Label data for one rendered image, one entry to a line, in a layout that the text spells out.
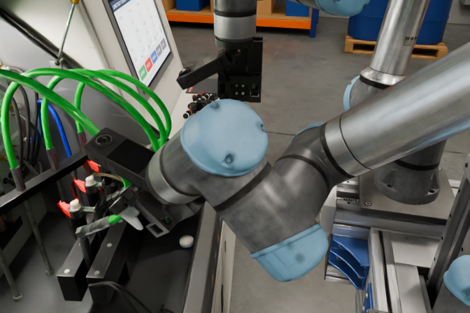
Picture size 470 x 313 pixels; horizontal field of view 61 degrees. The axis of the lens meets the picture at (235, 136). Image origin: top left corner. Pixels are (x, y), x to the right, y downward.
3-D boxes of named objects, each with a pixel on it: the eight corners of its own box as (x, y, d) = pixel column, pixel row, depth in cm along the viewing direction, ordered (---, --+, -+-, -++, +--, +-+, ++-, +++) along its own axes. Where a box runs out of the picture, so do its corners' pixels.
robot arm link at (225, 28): (211, 17, 67) (216, 6, 74) (212, 44, 69) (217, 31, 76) (256, 17, 66) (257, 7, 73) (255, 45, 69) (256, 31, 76)
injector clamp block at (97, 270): (114, 323, 89) (103, 277, 82) (70, 321, 90) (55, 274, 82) (151, 220, 119) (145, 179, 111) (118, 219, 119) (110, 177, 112)
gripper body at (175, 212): (153, 239, 57) (186, 226, 47) (110, 198, 56) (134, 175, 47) (186, 202, 62) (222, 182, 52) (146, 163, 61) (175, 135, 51)
